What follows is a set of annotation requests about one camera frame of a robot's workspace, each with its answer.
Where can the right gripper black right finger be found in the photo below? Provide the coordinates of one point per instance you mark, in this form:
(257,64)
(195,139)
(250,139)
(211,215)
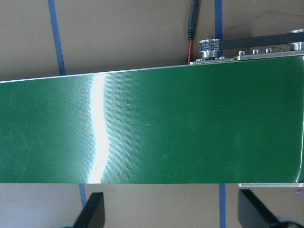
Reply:
(252,213)

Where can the green conveyor belt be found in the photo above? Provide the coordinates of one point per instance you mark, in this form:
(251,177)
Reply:
(234,116)

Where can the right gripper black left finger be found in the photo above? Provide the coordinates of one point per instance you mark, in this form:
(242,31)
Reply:
(93,214)

